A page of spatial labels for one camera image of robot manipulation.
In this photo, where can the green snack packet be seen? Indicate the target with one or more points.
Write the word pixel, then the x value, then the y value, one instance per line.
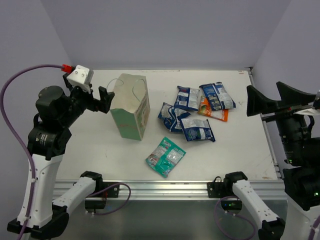
pixel 165 157

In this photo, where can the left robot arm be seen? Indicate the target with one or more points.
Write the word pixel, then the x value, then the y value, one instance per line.
pixel 44 218

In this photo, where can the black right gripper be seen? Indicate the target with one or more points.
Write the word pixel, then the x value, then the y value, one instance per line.
pixel 259 103

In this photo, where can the aluminium mounting rail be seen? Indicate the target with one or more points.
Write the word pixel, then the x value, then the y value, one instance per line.
pixel 193 190

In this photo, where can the orange snack packet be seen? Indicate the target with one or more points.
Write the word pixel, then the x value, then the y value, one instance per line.
pixel 205 110

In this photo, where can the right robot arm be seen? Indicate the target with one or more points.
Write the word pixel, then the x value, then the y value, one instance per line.
pixel 290 209

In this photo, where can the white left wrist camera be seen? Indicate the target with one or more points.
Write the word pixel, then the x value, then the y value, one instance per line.
pixel 81 77

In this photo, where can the black base bracket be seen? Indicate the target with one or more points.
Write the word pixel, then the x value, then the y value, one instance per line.
pixel 216 188
pixel 112 192

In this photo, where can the black left base bracket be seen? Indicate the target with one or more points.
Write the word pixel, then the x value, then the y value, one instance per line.
pixel 112 192

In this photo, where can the green paper gift bag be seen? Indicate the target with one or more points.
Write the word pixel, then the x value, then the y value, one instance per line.
pixel 130 106

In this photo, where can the blue white snack packet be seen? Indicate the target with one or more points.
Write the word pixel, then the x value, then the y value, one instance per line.
pixel 170 117
pixel 187 98
pixel 217 96

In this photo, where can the dark blue snack packet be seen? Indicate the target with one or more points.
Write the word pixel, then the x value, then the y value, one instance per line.
pixel 197 130

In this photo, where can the black right base bracket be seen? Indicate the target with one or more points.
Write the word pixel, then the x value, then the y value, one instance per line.
pixel 216 188

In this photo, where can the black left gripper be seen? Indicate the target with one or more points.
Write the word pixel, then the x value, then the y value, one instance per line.
pixel 94 101

